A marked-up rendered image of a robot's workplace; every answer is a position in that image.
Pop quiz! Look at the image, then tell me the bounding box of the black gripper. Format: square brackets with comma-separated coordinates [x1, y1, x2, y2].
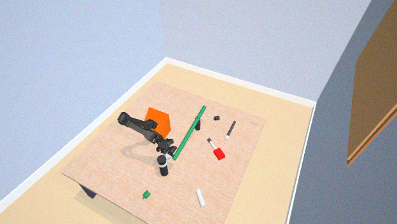
[156, 144, 177, 157]

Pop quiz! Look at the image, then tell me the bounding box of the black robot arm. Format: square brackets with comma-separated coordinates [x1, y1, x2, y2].
[117, 112, 174, 148]

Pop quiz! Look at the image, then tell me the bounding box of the grey faceted cup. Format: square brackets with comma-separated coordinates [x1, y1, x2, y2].
[158, 152, 171, 167]

